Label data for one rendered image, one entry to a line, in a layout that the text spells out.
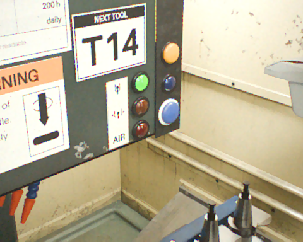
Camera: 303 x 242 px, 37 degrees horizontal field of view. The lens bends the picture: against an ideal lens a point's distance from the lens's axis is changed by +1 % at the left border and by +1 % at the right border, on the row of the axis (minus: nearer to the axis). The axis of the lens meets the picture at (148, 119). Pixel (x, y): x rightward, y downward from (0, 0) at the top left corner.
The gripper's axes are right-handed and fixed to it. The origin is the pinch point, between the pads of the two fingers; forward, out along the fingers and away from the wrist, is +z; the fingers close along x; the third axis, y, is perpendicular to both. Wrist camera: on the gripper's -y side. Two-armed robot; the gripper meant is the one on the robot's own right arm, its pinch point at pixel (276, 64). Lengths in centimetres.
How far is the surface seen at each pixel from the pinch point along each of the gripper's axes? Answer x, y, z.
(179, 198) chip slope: 91, 84, 33
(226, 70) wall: 85, 29, 17
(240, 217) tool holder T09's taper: 30, 44, 4
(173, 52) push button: 0.1, -0.3, 12.3
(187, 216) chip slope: 83, 86, 27
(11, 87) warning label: -17.6, -0.6, 23.5
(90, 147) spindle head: -10.0, 8.9, 19.3
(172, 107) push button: 0.2, 7.0, 12.2
